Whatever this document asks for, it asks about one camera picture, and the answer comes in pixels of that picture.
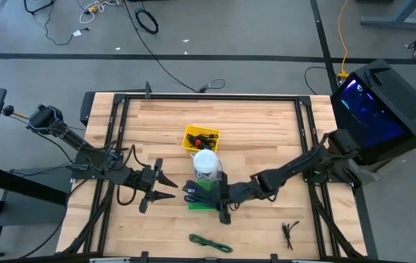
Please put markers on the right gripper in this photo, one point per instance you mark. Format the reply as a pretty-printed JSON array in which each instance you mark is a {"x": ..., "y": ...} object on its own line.
[{"x": 238, "y": 193}]

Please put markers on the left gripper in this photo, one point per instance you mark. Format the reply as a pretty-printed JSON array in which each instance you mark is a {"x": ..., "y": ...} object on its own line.
[{"x": 145, "y": 179}]

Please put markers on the yellow plastic basket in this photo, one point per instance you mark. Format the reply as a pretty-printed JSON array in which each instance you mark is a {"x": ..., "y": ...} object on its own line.
[{"x": 193, "y": 129}]

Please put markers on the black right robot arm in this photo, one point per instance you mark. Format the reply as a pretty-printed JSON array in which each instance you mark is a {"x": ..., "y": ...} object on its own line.
[{"x": 295, "y": 168}]

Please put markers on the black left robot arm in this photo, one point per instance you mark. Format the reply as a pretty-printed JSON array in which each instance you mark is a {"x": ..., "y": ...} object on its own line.
[{"x": 65, "y": 135}]

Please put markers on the green plastic basket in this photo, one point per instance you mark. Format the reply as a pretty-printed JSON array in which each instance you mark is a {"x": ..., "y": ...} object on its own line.
[{"x": 198, "y": 206}]

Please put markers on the white dome lamp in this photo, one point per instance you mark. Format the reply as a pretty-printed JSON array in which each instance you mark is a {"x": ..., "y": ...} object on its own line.
[{"x": 205, "y": 160}]

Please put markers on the yellow rod with black knob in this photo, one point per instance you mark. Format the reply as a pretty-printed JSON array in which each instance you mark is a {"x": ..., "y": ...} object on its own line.
[{"x": 8, "y": 110}]

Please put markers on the black computer case blue light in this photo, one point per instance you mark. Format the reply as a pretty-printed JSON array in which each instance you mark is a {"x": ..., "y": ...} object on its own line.
[{"x": 405, "y": 98}]

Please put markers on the grey desk base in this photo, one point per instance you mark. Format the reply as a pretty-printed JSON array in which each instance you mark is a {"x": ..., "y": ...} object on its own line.
[{"x": 397, "y": 20}]

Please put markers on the black metal table frame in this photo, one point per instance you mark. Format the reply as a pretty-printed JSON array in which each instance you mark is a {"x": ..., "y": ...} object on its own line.
[{"x": 211, "y": 97}]

